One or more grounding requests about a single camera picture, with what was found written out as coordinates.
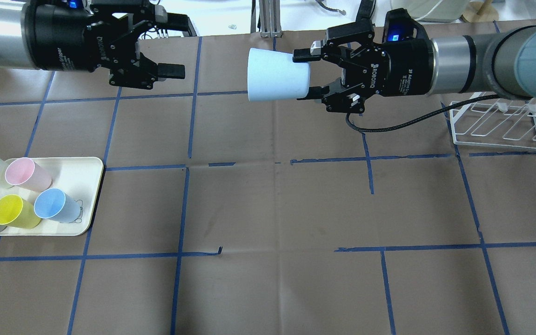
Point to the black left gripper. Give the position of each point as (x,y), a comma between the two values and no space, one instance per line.
(63,39)

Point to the pink cup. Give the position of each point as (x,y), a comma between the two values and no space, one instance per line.
(27,174)

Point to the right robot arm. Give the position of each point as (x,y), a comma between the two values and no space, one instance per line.
(501,63)

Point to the blue cup on tray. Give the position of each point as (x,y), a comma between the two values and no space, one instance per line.
(54,204)

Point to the cream plastic tray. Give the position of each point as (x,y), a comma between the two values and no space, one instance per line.
(80,178)

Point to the light blue cup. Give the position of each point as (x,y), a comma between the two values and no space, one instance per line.
(273,75)

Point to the yellow cup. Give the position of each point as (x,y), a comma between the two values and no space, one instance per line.
(17,212)

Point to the aluminium frame post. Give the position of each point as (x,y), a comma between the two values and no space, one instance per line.
(269,12)

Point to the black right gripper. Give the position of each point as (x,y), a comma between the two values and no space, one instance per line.
(405,70)

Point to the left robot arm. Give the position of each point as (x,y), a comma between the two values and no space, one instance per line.
(14,51)

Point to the black power adapter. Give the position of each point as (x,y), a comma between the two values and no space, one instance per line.
(366,11)

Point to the white wire cup rack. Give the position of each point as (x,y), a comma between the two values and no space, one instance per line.
(499,123)

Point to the wooden mug tree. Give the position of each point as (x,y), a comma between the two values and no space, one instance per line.
(480,11)

